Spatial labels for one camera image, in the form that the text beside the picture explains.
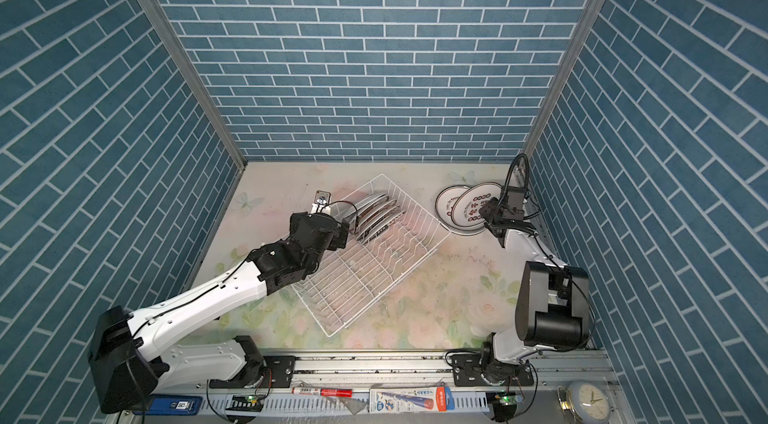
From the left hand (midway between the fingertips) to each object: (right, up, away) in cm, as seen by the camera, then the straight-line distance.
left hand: (330, 218), depth 79 cm
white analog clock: (+62, -40, -12) cm, 75 cm away
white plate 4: (+12, -2, +7) cm, 14 cm away
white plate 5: (+10, 0, +8) cm, 12 cm away
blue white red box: (+28, -42, -9) cm, 51 cm away
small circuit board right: (+45, -43, -7) cm, 63 cm away
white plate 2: (+34, +2, +26) cm, 43 cm away
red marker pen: (+5, -41, -8) cm, 42 cm away
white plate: (+41, 0, +22) cm, 47 cm away
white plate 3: (+13, -3, +7) cm, 15 cm away
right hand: (+47, +4, +15) cm, 49 cm away
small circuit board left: (-19, -45, -6) cm, 49 cm away
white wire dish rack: (+15, -8, +18) cm, 24 cm away
